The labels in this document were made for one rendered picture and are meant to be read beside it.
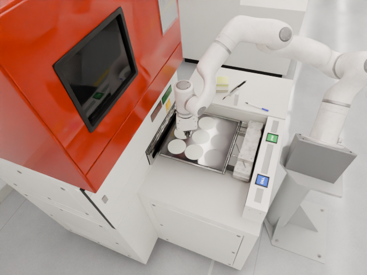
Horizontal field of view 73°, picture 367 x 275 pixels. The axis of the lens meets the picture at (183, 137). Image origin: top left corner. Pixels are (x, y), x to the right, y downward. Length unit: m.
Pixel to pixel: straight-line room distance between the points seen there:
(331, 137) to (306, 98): 1.83
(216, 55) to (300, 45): 0.36
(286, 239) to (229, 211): 0.95
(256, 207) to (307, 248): 1.08
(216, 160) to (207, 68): 0.49
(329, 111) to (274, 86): 0.44
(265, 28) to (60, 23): 0.75
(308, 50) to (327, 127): 0.36
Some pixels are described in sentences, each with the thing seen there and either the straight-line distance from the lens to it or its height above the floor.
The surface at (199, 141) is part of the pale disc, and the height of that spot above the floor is 0.90.
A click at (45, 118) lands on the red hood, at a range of 0.66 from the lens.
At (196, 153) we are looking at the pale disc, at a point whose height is 0.90.
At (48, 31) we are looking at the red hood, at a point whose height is 1.74.
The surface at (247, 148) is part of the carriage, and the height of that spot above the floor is 0.88.
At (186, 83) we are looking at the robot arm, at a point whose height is 1.32.
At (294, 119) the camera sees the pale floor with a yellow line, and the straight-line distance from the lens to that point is 2.86.
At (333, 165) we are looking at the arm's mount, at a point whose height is 0.96.
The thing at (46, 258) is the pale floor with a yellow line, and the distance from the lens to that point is 2.36.
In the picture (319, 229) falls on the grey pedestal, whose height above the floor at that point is 0.01.
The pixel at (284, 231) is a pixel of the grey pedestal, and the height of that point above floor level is 0.01.
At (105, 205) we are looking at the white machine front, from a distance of 1.12.
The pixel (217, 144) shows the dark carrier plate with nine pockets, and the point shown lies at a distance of 1.37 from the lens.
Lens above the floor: 1.99
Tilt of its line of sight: 51 degrees down
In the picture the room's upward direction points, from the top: 6 degrees counter-clockwise
